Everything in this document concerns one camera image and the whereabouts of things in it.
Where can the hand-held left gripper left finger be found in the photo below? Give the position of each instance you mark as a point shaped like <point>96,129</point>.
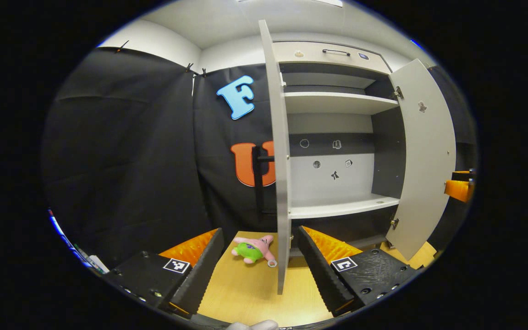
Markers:
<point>202,270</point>

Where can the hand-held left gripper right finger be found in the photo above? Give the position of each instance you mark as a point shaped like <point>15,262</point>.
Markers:
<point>319,270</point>

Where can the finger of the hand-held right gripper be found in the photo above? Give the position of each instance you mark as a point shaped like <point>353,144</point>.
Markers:
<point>464,172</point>
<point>459,190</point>

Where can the beige cabinet door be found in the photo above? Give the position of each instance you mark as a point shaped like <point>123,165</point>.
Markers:
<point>282,137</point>
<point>424,151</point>

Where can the beige double-door shoe cabinet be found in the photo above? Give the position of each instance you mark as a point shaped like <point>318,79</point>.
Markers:
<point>332,183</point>

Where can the pink and green plush toy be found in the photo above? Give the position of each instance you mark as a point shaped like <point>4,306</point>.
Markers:
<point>250,251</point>

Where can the blue and white strip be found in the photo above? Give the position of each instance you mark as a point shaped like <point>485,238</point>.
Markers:
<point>99,264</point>

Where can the black backdrop cloth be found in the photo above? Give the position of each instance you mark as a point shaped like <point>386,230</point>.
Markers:
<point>122,137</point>

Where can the rectangular ceiling light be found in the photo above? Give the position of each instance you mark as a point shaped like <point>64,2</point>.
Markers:
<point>328,2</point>

